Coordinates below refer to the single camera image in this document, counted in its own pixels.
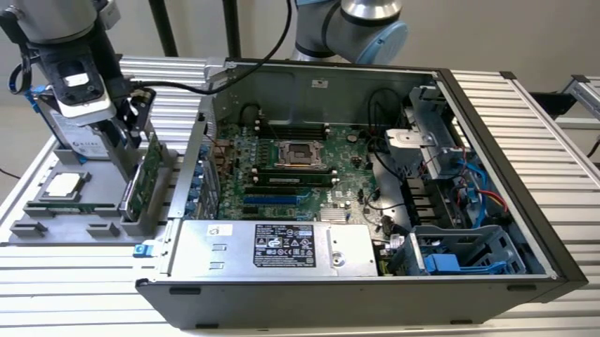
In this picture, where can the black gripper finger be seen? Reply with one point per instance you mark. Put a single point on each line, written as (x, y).
(145, 105)

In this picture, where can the green graphics card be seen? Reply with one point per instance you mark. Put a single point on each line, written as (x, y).
(145, 179)

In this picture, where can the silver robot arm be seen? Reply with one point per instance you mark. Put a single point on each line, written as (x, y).
(57, 17)

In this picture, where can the black stand pole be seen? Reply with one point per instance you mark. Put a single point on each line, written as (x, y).
(232, 28)
(164, 28)

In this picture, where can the hard disk in blue carrier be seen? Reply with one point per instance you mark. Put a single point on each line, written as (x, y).
(89, 145)

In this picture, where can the grey parts rack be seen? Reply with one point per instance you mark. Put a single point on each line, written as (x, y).
(108, 189)

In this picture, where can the silver CPU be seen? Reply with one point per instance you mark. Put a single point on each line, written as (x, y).
(64, 184)

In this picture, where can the green RAM stick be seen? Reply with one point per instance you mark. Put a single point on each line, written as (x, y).
(70, 208)
(291, 179)

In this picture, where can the CPU socket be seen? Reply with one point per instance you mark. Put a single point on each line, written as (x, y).
(300, 152)

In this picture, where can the black expansion slot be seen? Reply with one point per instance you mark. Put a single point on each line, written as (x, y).
(272, 191)

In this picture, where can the blue expansion slot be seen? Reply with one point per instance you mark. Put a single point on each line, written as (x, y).
(272, 201)

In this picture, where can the blue case latch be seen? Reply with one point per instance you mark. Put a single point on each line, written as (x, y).
(141, 251)

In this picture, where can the silver coin battery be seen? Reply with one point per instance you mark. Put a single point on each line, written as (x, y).
(352, 137)

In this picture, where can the silver power supply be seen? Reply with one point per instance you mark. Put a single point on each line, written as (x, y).
(235, 252)

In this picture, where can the green motherboard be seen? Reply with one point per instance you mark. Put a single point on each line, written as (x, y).
(350, 175)

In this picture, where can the silver finned heat sink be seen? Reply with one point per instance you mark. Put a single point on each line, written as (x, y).
(334, 215)

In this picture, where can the open black PC case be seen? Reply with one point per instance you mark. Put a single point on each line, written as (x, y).
(328, 305)

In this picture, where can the blue disk bay clip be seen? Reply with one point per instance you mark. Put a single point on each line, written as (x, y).
(440, 263)

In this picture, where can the black table corner cap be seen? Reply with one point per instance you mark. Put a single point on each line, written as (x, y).
(507, 75)

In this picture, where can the grey disk bay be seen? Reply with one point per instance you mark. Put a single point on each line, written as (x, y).
(468, 235)

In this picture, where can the metal slat side table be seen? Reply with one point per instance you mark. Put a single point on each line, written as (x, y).
(586, 91)

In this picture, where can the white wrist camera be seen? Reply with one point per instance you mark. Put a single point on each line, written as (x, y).
(89, 105)

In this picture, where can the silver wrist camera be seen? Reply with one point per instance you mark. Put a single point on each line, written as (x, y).
(109, 14)

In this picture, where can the metal drive bracket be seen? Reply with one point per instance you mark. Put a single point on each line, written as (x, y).
(408, 138)

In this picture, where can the black table bracket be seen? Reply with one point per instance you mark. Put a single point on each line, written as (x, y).
(554, 103)

